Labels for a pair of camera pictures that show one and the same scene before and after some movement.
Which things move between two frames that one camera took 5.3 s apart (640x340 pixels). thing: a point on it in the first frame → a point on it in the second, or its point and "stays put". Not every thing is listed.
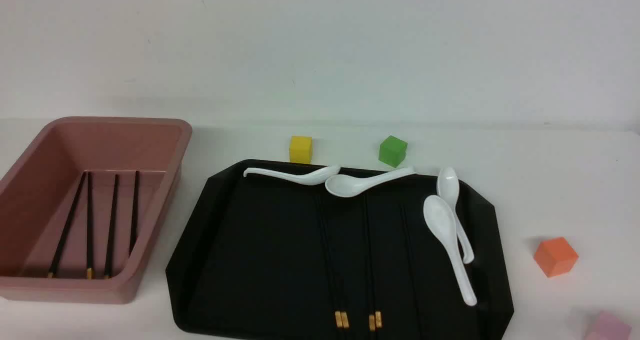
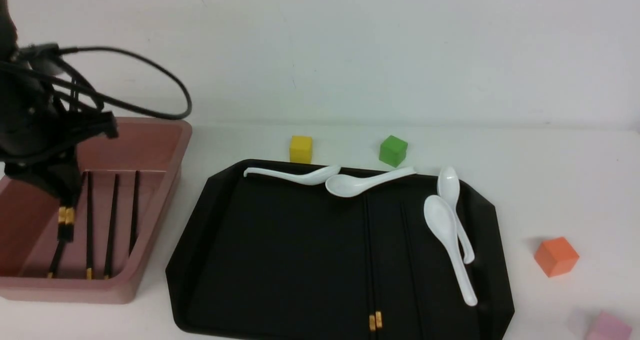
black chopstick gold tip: x=338 y=314 → x=62 y=215
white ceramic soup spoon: x=347 y=185 stays put
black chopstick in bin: x=108 y=266 stays put
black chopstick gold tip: x=344 y=314 → x=69 y=216
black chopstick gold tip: x=371 y=316 stays put
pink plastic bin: x=80 y=213 stays put
